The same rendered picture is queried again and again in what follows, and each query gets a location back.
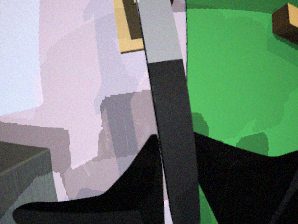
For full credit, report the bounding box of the green putting mat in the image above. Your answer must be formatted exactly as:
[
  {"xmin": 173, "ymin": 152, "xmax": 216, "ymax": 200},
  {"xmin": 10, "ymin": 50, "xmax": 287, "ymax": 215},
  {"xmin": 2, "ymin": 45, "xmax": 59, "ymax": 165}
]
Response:
[{"xmin": 185, "ymin": 0, "xmax": 298, "ymax": 157}]

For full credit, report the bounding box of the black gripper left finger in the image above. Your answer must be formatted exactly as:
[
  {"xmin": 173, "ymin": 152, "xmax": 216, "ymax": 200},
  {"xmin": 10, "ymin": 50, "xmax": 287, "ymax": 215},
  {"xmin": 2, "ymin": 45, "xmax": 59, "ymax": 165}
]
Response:
[{"xmin": 12, "ymin": 135, "xmax": 165, "ymax": 224}]

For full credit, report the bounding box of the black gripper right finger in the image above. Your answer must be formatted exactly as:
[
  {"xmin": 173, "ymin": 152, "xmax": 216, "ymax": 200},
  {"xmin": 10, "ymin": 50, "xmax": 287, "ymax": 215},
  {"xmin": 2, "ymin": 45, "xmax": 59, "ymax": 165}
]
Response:
[{"xmin": 193, "ymin": 131, "xmax": 298, "ymax": 224}]

